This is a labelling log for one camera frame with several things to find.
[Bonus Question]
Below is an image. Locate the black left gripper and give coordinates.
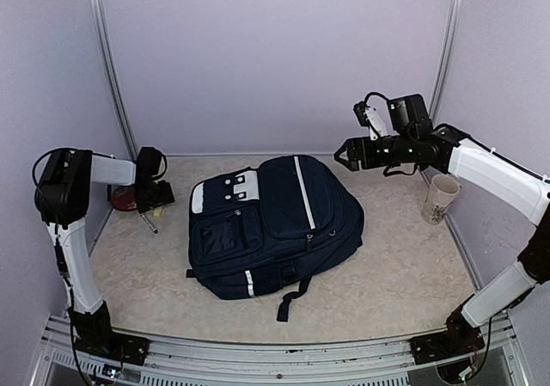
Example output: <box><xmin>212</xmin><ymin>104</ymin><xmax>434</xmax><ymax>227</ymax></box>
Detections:
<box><xmin>135</xmin><ymin>179</ymin><xmax>175</xmax><ymax>212</ymax></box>

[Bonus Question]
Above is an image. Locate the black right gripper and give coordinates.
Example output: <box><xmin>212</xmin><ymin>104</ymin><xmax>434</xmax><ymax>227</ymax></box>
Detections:
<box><xmin>333</xmin><ymin>132</ymin><xmax>416</xmax><ymax>171</ymax></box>

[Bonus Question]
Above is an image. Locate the clear ballpoint pen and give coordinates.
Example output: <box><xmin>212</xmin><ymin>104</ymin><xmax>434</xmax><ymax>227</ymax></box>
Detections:
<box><xmin>139</xmin><ymin>213</ymin><xmax>158</xmax><ymax>234</ymax></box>

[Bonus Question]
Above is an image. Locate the navy blue student backpack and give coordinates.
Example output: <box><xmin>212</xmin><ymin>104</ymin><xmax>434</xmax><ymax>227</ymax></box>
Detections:
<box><xmin>186</xmin><ymin>155</ymin><xmax>364</xmax><ymax>322</ymax></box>

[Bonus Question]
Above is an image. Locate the yellow highlighter marker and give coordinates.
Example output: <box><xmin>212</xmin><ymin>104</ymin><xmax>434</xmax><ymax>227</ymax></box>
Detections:
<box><xmin>153</xmin><ymin>206</ymin><xmax>164</xmax><ymax>218</ymax></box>

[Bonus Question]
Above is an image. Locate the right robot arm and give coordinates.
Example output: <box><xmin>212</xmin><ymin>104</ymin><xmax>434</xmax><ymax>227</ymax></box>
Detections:
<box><xmin>333</xmin><ymin>94</ymin><xmax>549</xmax><ymax>355</ymax></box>

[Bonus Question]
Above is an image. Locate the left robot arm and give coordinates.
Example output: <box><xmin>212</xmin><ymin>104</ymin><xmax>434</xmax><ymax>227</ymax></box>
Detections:
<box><xmin>32</xmin><ymin>147</ymin><xmax>174</xmax><ymax>356</ymax></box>

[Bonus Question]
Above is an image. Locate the red floral bowl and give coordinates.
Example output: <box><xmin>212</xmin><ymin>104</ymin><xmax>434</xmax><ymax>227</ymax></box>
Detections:
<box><xmin>110</xmin><ymin>186</ymin><xmax>138</xmax><ymax>212</ymax></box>

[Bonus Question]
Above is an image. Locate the floral ceramic mug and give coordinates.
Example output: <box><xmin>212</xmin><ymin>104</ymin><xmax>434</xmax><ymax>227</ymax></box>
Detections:
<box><xmin>421</xmin><ymin>174</ymin><xmax>461</xmax><ymax>224</ymax></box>

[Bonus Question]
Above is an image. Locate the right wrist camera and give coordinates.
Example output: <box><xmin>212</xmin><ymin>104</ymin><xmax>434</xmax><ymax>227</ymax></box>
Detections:
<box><xmin>353</xmin><ymin>101</ymin><xmax>388</xmax><ymax>140</ymax></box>

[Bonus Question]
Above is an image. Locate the aluminium corner post right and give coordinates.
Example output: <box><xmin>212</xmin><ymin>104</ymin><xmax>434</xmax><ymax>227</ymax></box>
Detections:
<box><xmin>416</xmin><ymin>0</ymin><xmax>464</xmax><ymax>119</ymax></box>

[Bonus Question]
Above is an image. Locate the aluminium corner post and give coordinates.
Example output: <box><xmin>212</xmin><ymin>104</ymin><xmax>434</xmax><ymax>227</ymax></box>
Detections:
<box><xmin>89</xmin><ymin>0</ymin><xmax>138</xmax><ymax>159</ymax></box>
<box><xmin>416</xmin><ymin>0</ymin><xmax>464</xmax><ymax>119</ymax></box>

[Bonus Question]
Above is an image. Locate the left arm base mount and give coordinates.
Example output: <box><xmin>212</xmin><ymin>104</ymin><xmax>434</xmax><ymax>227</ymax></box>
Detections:
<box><xmin>70</xmin><ymin>303</ymin><xmax>150</xmax><ymax>366</ymax></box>

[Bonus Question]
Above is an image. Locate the aluminium front rail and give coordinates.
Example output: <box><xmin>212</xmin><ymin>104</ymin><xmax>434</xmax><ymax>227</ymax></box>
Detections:
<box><xmin>23</xmin><ymin>314</ymin><xmax>535</xmax><ymax>385</ymax></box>

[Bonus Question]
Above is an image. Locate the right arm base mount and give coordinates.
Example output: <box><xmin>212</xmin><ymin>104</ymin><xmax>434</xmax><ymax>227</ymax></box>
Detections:
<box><xmin>410</xmin><ymin>309</ymin><xmax>486</xmax><ymax>365</ymax></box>

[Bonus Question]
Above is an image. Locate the aluminium corner post left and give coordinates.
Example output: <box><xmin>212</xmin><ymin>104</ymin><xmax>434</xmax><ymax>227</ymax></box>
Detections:
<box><xmin>89</xmin><ymin>0</ymin><xmax>138</xmax><ymax>159</ymax></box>

